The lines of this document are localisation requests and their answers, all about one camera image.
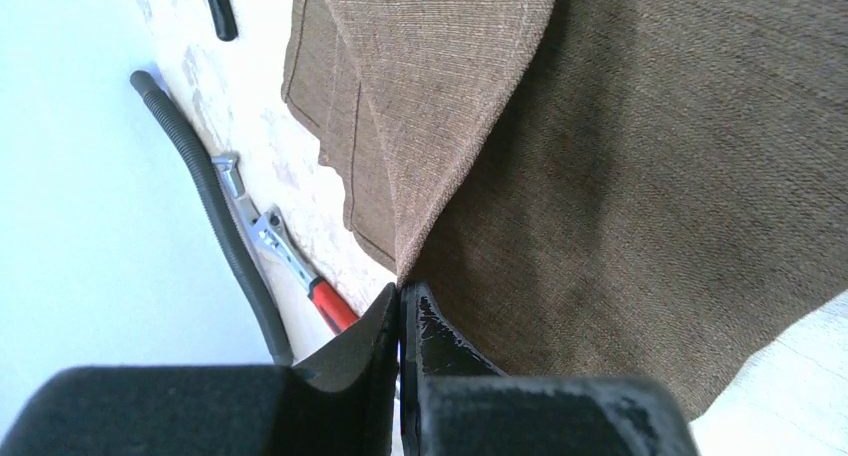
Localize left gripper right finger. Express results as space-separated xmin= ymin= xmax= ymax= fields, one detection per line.
xmin=399 ymin=283 xmax=698 ymax=455

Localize black rubber hose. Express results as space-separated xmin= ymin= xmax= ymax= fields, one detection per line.
xmin=129 ymin=69 xmax=295 ymax=368

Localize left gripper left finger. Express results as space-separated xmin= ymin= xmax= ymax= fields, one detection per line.
xmin=1 ymin=285 xmax=399 ymax=455

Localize red handled adjustable wrench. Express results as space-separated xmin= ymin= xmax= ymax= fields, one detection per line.
xmin=211 ymin=152 xmax=359 ymax=335

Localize black pliers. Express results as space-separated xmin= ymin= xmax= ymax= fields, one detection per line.
xmin=207 ymin=0 xmax=238 ymax=42

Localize brown cloth napkin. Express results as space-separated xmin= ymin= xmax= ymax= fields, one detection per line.
xmin=282 ymin=0 xmax=847 ymax=418

